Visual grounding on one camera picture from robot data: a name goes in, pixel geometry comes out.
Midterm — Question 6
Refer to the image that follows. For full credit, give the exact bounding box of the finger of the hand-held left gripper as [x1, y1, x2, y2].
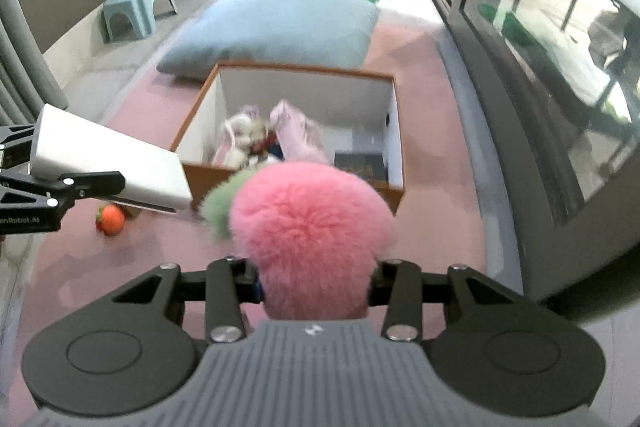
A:
[0, 170, 127, 210]
[0, 123, 40, 170]

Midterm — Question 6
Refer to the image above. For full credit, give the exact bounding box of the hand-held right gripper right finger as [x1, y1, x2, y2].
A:
[367, 259, 526, 342]

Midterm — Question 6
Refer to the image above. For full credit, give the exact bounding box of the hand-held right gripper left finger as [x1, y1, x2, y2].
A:
[100, 257, 263, 344]

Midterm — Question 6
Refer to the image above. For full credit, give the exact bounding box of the long white box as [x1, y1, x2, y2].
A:
[28, 103, 193, 214]

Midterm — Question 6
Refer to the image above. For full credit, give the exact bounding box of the orange strawberry toy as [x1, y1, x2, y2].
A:
[96, 203, 127, 236]

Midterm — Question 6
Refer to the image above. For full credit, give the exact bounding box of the pink and green pompom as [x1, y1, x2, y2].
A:
[199, 162, 397, 320]

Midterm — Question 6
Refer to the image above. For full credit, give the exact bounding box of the black box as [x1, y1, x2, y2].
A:
[334, 150, 390, 182]

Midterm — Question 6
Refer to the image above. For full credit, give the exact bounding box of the raccoon plush toy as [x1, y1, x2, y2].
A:
[212, 104, 281, 168]

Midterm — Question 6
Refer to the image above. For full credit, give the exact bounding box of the pink bunny plush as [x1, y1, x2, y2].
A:
[270, 98, 335, 165]

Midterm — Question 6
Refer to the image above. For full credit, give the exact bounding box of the orange cardboard box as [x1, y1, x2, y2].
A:
[170, 62, 406, 218]

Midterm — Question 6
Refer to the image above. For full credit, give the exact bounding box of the grey curtain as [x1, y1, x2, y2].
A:
[0, 0, 68, 128]

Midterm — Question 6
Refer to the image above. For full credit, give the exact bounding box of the pink ribbed mat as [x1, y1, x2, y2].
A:
[15, 19, 493, 358]

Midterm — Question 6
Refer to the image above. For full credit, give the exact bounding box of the glass sliding door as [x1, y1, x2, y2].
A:
[415, 0, 640, 328]

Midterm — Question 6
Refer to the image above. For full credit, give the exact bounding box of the light blue pillow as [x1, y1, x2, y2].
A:
[156, 0, 381, 82]

